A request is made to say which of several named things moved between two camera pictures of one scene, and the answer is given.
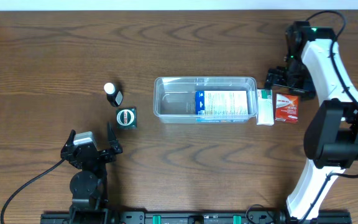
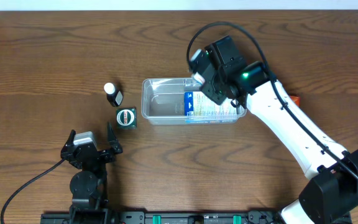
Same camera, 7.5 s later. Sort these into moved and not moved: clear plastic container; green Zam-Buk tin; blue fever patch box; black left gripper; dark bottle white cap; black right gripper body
Moved: black right gripper body; blue fever patch box; clear plastic container
Not moved: dark bottle white cap; black left gripper; green Zam-Buk tin
